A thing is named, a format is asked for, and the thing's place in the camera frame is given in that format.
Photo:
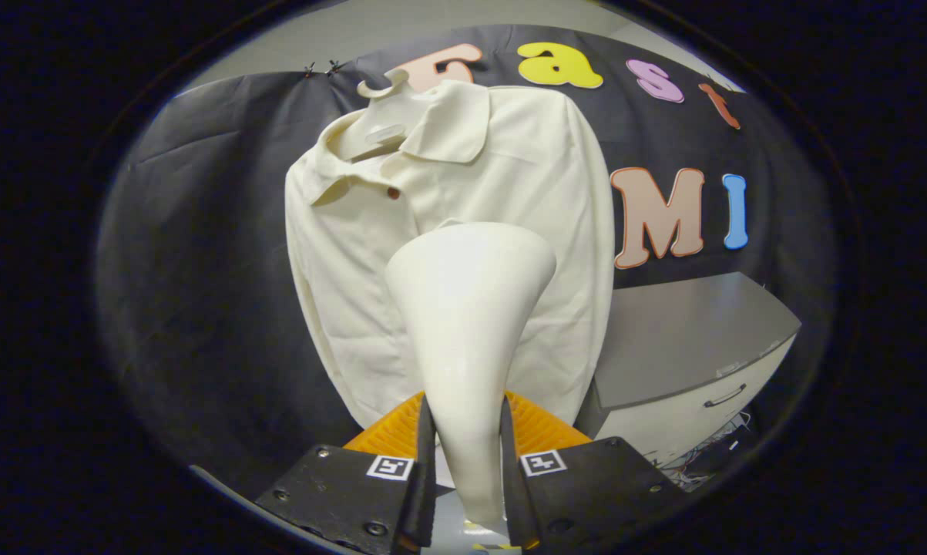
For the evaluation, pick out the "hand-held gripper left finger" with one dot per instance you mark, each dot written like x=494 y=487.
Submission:
x=426 y=462

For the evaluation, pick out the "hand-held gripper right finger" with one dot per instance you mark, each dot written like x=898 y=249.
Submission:
x=509 y=478

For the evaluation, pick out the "white garment steamer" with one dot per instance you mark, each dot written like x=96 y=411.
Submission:
x=471 y=308

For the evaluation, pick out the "cream button-up shirt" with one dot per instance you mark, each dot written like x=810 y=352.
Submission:
x=509 y=177

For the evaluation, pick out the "white cabinet with grey top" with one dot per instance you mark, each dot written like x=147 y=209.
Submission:
x=686 y=331

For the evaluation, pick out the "white plastic hanger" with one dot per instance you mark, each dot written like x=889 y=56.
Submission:
x=390 y=116

